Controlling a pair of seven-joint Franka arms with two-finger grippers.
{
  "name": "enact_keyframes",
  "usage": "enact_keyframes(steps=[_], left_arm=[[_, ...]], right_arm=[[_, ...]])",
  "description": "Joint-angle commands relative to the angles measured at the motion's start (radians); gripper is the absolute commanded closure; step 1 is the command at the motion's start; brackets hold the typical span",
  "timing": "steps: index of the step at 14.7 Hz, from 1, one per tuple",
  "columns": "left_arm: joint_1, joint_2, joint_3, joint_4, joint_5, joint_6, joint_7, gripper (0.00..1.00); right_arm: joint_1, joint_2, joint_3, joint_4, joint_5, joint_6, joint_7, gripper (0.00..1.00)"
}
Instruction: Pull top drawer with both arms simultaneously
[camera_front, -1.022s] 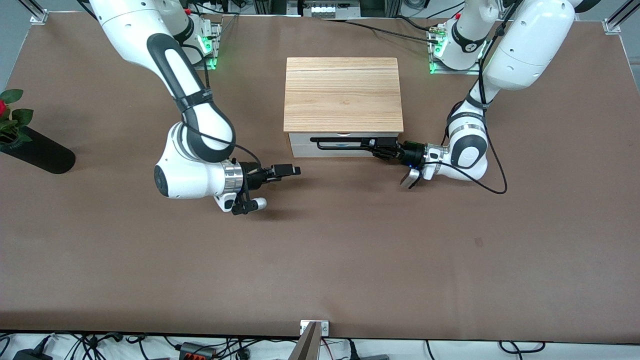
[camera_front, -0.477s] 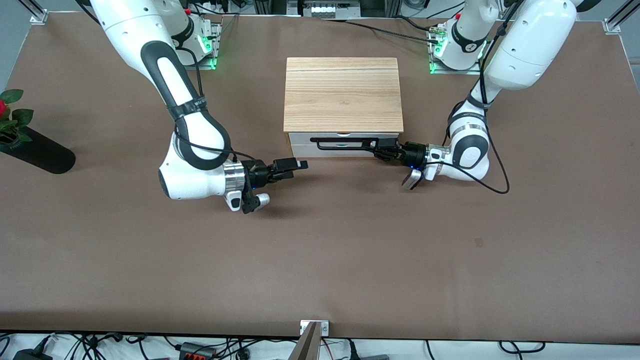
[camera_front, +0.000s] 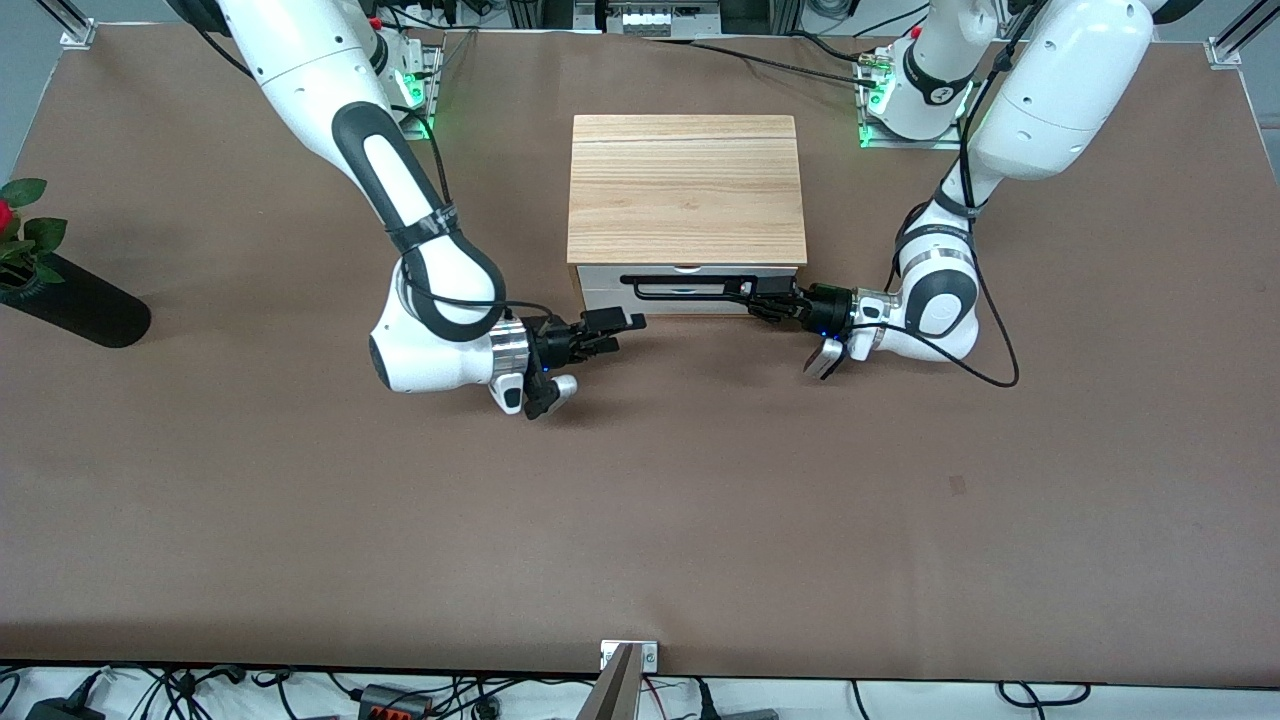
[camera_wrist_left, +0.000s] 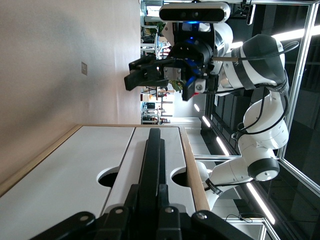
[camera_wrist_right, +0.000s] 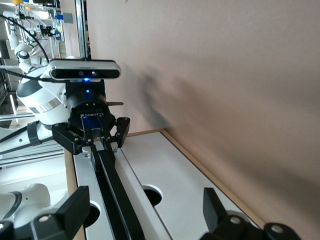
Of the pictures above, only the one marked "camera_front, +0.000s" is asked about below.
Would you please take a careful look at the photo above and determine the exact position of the black box with orange buttons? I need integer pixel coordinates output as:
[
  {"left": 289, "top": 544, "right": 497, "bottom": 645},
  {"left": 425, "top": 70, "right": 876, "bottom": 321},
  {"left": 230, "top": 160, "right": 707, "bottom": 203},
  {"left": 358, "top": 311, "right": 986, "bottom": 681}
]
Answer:
[{"left": 357, "top": 684, "right": 434, "bottom": 720}]

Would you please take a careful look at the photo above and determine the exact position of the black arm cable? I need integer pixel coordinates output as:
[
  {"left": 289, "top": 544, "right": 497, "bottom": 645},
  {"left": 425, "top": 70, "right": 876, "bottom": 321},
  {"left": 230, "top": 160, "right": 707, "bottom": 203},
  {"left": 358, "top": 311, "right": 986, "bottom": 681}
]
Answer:
[
  {"left": 848, "top": 0, "right": 1022, "bottom": 389},
  {"left": 398, "top": 98, "right": 553, "bottom": 323}
]

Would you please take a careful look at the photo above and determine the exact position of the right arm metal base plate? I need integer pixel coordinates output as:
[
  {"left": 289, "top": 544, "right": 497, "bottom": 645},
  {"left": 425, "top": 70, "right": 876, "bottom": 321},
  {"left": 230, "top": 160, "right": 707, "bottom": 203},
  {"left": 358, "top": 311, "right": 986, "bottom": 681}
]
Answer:
[{"left": 395, "top": 44, "right": 444, "bottom": 142}]

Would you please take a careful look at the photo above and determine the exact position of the light wooden drawer cabinet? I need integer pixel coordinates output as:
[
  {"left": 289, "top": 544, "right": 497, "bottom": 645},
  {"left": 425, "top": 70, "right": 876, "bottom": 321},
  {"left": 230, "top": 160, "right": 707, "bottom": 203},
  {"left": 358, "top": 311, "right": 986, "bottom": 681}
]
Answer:
[{"left": 566, "top": 114, "right": 809, "bottom": 319}]

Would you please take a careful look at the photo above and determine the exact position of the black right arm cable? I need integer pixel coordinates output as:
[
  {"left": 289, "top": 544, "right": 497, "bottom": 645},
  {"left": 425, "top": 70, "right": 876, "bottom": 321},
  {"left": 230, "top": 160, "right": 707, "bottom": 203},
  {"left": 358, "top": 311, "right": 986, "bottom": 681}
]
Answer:
[{"left": 398, "top": 98, "right": 553, "bottom": 323}]

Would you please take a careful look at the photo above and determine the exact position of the brown table cover mat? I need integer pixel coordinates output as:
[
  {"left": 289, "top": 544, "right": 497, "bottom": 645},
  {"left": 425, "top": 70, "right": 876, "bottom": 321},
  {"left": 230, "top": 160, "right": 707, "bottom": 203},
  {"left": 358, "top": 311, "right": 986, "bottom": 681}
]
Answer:
[{"left": 0, "top": 22, "right": 1280, "bottom": 691}]

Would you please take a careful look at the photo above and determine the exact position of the white power strip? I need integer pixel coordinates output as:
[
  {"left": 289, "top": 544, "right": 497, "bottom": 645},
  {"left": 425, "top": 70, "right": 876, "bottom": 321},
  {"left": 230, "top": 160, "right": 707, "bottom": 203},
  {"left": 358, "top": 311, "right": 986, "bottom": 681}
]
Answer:
[{"left": 603, "top": 0, "right": 723, "bottom": 40}]

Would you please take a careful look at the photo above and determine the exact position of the black cylindrical vase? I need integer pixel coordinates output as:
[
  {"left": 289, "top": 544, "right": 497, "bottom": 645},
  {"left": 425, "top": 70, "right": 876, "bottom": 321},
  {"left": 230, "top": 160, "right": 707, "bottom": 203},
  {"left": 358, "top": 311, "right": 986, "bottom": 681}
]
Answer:
[{"left": 0, "top": 251, "right": 153, "bottom": 349}]

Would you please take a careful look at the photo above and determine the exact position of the black cable across table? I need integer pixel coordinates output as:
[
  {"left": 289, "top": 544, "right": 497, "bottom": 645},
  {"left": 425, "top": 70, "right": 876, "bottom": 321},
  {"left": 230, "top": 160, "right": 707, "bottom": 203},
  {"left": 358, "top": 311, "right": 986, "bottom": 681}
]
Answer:
[{"left": 640, "top": 34, "right": 883, "bottom": 87}]

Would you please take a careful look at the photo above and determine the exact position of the looped black floor cable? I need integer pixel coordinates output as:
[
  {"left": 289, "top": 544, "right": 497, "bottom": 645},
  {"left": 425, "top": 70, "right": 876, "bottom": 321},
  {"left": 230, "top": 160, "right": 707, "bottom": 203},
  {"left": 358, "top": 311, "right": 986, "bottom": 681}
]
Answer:
[{"left": 997, "top": 681, "right": 1092, "bottom": 710}]

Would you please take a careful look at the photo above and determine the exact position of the red rose with leaves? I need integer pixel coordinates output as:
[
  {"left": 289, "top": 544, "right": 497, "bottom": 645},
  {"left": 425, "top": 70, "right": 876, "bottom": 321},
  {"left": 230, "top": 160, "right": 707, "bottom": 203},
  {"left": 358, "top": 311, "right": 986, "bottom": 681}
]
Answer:
[{"left": 0, "top": 177, "right": 69, "bottom": 292}]

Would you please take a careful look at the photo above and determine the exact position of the white drawer with black handle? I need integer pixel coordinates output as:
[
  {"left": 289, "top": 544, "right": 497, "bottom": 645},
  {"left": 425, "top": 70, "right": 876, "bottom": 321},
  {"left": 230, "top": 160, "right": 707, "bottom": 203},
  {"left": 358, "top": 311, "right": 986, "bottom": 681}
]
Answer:
[{"left": 577, "top": 265, "right": 798, "bottom": 302}]

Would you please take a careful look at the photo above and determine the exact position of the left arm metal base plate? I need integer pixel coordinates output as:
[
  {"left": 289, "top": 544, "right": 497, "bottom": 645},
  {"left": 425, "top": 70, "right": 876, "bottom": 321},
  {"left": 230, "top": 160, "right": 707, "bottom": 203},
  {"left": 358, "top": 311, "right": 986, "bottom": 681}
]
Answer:
[{"left": 857, "top": 50, "right": 964, "bottom": 152}]

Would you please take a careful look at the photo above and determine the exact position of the aluminium frame strut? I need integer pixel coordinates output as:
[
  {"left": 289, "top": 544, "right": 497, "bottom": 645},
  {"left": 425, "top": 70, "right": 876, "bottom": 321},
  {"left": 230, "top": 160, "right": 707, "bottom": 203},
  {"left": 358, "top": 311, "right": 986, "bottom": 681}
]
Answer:
[
  {"left": 1204, "top": 0, "right": 1280, "bottom": 70},
  {"left": 38, "top": 0, "right": 98, "bottom": 50}
]

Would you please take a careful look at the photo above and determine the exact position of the black power adapter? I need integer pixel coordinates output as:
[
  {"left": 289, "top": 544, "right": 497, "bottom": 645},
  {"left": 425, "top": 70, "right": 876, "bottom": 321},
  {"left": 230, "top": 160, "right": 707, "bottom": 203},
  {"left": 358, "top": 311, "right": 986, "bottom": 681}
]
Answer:
[{"left": 24, "top": 696, "right": 107, "bottom": 720}]

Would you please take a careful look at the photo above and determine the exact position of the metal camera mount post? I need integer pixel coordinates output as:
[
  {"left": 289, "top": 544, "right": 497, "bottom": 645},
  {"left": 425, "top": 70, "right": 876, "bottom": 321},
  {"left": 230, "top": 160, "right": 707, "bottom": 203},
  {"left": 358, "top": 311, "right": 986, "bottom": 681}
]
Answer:
[{"left": 574, "top": 639, "right": 660, "bottom": 720}]

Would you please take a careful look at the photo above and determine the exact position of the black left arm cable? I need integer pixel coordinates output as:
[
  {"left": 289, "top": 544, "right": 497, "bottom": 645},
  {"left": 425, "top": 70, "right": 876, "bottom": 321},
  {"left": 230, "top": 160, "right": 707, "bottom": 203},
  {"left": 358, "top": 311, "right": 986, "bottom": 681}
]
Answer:
[{"left": 848, "top": 0, "right": 1022, "bottom": 389}]

